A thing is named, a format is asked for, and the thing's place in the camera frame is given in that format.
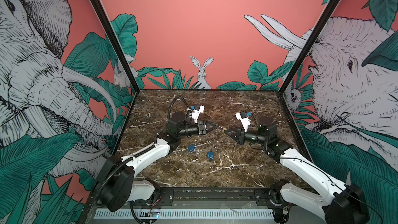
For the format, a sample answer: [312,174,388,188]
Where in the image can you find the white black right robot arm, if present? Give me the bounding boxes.
[224,112,370,224]

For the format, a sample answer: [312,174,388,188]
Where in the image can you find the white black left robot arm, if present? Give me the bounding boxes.
[92,112,218,212]

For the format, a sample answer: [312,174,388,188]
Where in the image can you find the blue padlock middle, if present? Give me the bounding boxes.
[207,151,214,161]

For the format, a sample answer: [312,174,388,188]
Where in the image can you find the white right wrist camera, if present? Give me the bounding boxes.
[235,112,251,132]

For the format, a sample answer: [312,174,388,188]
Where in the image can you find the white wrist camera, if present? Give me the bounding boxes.
[188,104,205,123]
[235,112,251,132]

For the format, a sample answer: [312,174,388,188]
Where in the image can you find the black corrugated left cable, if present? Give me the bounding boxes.
[167,94,191,120]

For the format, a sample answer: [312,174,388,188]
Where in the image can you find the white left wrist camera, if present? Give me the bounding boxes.
[188,104,205,123]

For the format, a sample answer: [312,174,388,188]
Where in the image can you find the thin black right cable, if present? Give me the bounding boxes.
[251,98,280,122]

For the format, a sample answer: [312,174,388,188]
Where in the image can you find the black front mounting rail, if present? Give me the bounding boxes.
[147,187,291,208]

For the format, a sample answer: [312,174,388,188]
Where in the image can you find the white slotted cable duct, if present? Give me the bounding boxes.
[93,208,275,220]

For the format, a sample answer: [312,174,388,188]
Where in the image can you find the black left corner frame post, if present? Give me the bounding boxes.
[90,0,140,94]

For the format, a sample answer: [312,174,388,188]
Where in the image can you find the black corner frame post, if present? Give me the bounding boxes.
[90,0,140,94]
[278,0,341,94]

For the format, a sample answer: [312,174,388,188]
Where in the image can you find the black right corner frame post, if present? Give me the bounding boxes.
[278,0,341,94]

